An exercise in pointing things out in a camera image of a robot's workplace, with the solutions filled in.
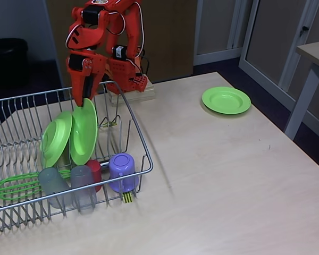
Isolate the green plastic plate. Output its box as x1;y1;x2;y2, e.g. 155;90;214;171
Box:
201;86;252;115
40;110;73;169
69;98;99;166

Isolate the red plastic cup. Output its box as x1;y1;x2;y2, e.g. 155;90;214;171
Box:
86;159;103;192

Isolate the purple plastic mug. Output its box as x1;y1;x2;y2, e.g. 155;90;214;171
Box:
107;152;140;193

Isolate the grey translucent plastic cup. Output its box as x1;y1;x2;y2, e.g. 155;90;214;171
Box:
37;167;73;209
70;165;98;214

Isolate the green whisk with metal handle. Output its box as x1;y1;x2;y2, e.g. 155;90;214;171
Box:
0;160;110;201

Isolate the orange table clamp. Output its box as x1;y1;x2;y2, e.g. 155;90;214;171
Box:
104;66;115;82

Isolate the wooden base block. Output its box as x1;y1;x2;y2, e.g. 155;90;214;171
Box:
108;79;156;107

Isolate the brown cork board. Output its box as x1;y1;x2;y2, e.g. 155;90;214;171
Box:
44;0;198;88

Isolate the black waste bin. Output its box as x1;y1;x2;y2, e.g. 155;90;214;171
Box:
0;38;29;88

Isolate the grey tambour cabinet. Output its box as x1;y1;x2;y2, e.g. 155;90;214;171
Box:
193;0;252;66

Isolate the grey cabinet with lock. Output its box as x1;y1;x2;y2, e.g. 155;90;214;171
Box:
238;0;319;125

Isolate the beige side table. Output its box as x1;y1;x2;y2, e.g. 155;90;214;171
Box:
283;39;319;140

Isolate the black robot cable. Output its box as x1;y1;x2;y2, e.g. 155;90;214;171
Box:
138;54;151;78

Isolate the metal wire dish rack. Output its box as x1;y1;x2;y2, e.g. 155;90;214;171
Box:
0;81;154;234

